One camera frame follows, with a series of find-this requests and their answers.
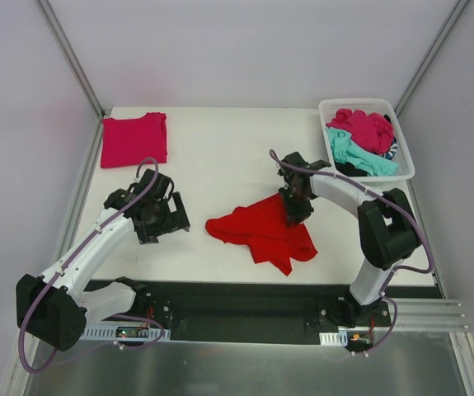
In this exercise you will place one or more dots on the left white cable duct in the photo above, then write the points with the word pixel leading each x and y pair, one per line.
pixel 123 334

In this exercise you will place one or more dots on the aluminium frame post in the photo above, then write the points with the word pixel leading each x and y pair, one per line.
pixel 450 22
pixel 61 38

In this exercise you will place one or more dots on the red t shirt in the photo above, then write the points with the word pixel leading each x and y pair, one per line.
pixel 264 229

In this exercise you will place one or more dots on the black garment in basket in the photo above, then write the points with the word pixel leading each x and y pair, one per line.
pixel 350 170

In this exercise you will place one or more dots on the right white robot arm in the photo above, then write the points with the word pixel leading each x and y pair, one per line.
pixel 387 228

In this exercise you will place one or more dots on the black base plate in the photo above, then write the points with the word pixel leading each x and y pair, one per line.
pixel 247 313

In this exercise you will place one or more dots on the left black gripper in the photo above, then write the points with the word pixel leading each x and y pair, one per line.
pixel 164 224

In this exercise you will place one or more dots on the white cable duct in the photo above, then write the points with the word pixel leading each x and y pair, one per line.
pixel 333 339
pixel 123 334

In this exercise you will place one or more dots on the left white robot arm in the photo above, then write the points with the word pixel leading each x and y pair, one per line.
pixel 56 307

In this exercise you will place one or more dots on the white plastic basket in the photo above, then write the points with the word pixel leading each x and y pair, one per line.
pixel 327 110

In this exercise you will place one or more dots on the left aluminium frame post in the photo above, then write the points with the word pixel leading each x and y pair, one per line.
pixel 61 38

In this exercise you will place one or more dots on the teal t shirt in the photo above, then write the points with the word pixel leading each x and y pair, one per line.
pixel 345 150

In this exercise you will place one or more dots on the crumpled magenta t shirt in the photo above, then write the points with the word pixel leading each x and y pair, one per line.
pixel 371 132

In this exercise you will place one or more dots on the right aluminium frame post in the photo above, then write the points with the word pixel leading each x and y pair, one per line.
pixel 450 22

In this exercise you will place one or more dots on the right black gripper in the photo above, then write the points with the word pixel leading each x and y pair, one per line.
pixel 297 205

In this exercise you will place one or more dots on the right white cable duct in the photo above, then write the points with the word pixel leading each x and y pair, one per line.
pixel 333 339

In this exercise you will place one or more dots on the folded magenta t shirt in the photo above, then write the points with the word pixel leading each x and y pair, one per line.
pixel 126 142

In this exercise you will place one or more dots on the striped garment in basket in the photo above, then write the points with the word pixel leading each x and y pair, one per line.
pixel 392 150

